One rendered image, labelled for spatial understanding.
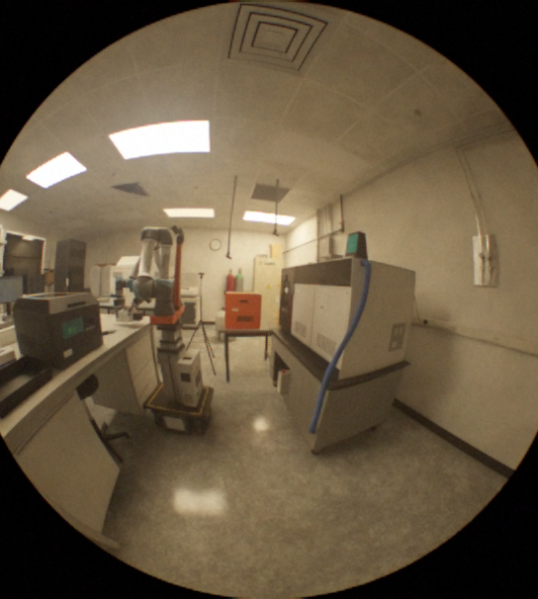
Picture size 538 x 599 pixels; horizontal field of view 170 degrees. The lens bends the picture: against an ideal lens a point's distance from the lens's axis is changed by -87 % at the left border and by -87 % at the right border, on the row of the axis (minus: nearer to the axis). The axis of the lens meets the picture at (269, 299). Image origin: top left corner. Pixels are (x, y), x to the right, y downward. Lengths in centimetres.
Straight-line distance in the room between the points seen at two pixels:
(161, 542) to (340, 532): 96
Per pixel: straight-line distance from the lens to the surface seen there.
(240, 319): 214
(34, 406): 80
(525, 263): 181
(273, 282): 497
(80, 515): 115
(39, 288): 346
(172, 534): 136
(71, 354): 102
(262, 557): 128
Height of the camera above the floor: 128
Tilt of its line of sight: 5 degrees down
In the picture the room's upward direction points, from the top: 3 degrees clockwise
